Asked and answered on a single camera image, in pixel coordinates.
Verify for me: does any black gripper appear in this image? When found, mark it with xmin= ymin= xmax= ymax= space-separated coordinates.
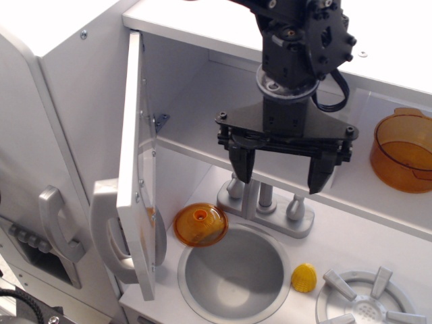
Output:
xmin=215 ymin=99 xmax=358 ymax=194

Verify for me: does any white toy microwave door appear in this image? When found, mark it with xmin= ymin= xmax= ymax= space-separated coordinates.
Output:
xmin=117 ymin=30 xmax=156 ymax=301

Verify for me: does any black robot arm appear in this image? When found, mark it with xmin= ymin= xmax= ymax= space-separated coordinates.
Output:
xmin=215 ymin=1 xmax=358 ymax=194

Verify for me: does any grey toy faucet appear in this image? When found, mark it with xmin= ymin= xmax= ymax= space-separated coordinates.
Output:
xmin=217 ymin=175 xmax=315 ymax=239

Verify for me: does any orange transparent pot lid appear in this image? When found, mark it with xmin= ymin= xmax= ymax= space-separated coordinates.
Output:
xmin=173 ymin=202 xmax=229 ymax=247

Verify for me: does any yellow toy corn piece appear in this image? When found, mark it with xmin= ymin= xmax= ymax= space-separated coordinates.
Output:
xmin=291 ymin=263 xmax=317 ymax=293

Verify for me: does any orange transparent toy pot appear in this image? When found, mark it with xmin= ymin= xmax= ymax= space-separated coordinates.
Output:
xmin=370 ymin=108 xmax=431 ymax=194

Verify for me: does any grey round toy sink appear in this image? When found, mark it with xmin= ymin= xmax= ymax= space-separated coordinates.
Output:
xmin=178 ymin=223 xmax=291 ymax=323

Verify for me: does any grey toy stove burner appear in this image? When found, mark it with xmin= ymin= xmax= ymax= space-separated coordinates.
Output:
xmin=315 ymin=267 xmax=427 ymax=323

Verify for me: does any white toy kitchen cabinet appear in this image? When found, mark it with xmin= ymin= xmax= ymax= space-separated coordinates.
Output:
xmin=1 ymin=1 xmax=431 ymax=323

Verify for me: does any grey ice dispenser panel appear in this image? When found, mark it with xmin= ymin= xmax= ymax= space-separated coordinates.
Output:
xmin=1 ymin=217 xmax=82 ymax=289

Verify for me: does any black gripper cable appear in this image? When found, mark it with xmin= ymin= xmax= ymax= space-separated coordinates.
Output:
xmin=310 ymin=69 xmax=350 ymax=112

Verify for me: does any grey microwave door handle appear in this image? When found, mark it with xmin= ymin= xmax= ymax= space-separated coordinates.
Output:
xmin=90 ymin=178 xmax=167 ymax=298

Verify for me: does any grey fridge door handle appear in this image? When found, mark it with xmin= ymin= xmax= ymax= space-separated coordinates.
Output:
xmin=38 ymin=185 xmax=86 ymax=263

